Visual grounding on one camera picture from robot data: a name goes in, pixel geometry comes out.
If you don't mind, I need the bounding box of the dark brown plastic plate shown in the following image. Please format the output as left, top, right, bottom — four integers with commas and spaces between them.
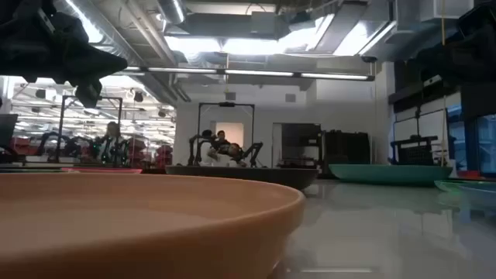
165, 165, 320, 191

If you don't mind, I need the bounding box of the translucent green plastic plate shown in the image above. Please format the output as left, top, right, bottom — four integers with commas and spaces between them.
433, 178, 496, 199

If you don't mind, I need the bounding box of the long ceiling light fixture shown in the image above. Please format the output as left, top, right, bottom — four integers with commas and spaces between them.
122, 66, 376, 82

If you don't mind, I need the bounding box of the translucent pink plastic plate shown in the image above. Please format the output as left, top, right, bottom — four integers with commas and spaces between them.
60, 167, 143, 174

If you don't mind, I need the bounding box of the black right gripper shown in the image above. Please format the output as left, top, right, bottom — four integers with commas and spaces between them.
409, 22, 496, 86

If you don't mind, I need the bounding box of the person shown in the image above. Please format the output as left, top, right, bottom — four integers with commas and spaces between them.
215, 129, 234, 156
98, 121, 126, 164
198, 129, 224, 167

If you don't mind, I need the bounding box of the orange plastic plate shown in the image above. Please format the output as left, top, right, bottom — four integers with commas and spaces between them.
0, 172, 307, 279

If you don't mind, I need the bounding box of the teal plastic plate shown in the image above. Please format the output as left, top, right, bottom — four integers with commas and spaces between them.
328, 163, 453, 188

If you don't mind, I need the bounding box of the black plastic crate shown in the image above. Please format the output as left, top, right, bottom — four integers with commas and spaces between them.
390, 135, 439, 167

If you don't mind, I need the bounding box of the dark computer monitor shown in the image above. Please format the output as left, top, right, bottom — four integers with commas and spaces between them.
0, 113, 19, 150

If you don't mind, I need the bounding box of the black cabinet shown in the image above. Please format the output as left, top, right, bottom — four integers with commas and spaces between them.
322, 130, 371, 172

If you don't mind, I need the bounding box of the black robot station frame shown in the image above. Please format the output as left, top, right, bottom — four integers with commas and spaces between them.
196, 102, 257, 168
56, 95, 124, 164

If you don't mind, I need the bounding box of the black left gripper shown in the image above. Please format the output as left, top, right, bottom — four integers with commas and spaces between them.
0, 0, 129, 109

